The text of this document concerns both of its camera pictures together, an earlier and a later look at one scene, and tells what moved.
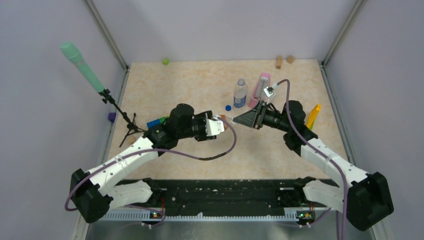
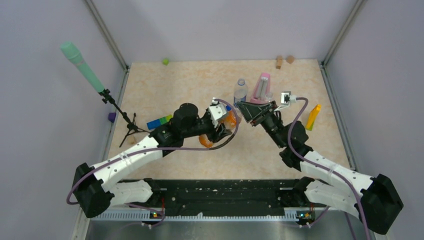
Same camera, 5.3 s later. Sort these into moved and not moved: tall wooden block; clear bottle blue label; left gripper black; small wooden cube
Moved: left gripper black
Not moved: clear bottle blue label; tall wooden block; small wooden cube
